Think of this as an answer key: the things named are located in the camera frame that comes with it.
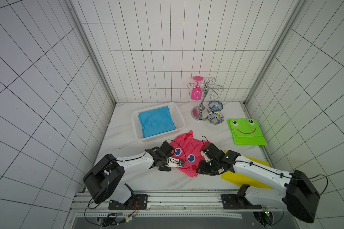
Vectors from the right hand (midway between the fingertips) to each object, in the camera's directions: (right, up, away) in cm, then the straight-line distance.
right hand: (194, 173), depth 78 cm
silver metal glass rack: (+10, +33, +35) cm, 49 cm away
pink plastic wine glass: (+7, +50, +34) cm, 61 cm away
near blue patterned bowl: (+20, +31, +29) cm, 47 cm away
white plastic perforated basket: (-9, +31, +22) cm, 39 cm away
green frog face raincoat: (+40, +21, +21) cm, 50 cm away
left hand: (-17, +3, +9) cm, 19 cm away
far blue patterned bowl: (+23, +40, +37) cm, 59 cm away
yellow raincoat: (+25, -3, -2) cm, 26 cm away
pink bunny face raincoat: (-2, +10, +12) cm, 16 cm away
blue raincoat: (-25, +28, +24) cm, 44 cm away
